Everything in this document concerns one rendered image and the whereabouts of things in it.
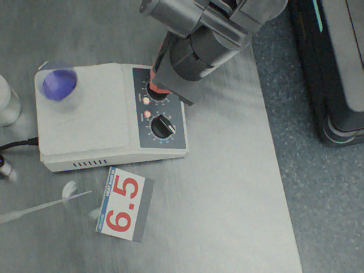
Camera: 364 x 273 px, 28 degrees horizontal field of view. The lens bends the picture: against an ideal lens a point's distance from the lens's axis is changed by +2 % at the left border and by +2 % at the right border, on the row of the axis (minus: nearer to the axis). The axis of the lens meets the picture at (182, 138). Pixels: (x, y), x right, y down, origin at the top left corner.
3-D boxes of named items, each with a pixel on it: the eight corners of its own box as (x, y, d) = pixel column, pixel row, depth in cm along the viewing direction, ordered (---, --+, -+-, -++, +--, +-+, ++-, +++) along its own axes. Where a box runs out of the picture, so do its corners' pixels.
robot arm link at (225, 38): (249, 55, 83) (262, 16, 86) (200, 24, 81) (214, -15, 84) (218, 77, 89) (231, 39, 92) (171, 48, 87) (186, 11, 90)
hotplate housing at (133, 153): (179, 73, 108) (177, 53, 100) (189, 158, 105) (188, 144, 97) (29, 90, 108) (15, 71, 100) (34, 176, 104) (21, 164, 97)
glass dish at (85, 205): (82, 225, 102) (79, 223, 100) (56, 197, 104) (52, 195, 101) (111, 199, 103) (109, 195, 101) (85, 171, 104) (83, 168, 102)
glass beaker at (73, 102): (49, 77, 99) (36, 55, 91) (89, 80, 99) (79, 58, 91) (43, 119, 98) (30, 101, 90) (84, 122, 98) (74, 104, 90)
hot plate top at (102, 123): (123, 64, 100) (122, 61, 99) (130, 147, 97) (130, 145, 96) (34, 73, 100) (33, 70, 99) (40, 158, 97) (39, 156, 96)
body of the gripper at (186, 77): (148, 84, 92) (175, 62, 85) (174, 22, 96) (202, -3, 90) (190, 109, 94) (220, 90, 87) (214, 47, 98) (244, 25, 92)
